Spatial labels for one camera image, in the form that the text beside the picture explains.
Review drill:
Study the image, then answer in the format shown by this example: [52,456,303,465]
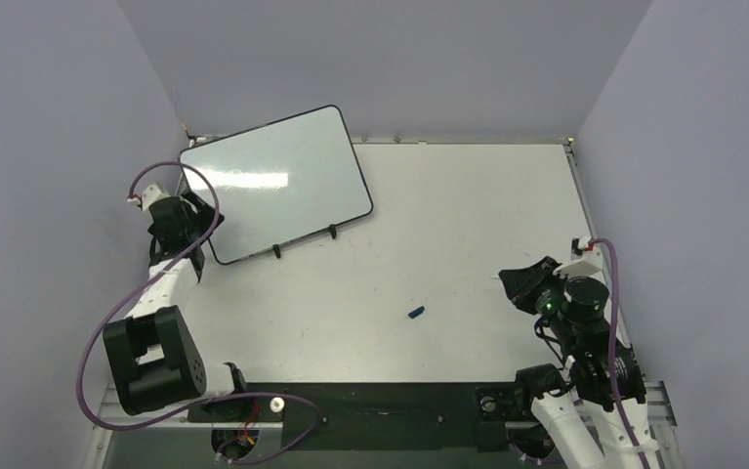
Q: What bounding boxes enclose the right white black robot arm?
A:
[498,250,660,468]

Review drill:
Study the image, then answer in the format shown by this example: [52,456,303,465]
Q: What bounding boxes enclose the blue marker cap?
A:
[407,306,426,319]

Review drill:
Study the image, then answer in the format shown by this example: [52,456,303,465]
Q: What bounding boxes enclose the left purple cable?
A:
[74,160,323,466]

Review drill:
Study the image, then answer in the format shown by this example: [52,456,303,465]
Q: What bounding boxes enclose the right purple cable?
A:
[590,237,653,469]

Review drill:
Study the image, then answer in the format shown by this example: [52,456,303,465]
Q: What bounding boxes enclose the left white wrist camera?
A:
[126,184,170,212]

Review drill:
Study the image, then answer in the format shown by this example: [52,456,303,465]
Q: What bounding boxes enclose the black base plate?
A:
[187,382,537,451]

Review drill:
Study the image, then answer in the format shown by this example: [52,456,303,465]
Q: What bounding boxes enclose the purple cable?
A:
[590,237,653,469]
[74,160,323,466]

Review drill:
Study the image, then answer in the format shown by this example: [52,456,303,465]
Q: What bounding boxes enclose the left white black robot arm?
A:
[102,185,252,420]

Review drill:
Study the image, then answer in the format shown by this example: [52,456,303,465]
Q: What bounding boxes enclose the aluminium front rail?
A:
[95,381,678,427]

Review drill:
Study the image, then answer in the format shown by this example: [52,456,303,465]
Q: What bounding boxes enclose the black framed whiteboard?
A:
[179,105,374,265]

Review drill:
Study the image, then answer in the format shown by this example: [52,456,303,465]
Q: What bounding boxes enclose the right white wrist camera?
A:
[553,236,603,279]

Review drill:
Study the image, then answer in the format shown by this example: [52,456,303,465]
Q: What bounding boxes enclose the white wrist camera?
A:
[553,236,603,279]
[126,184,170,212]

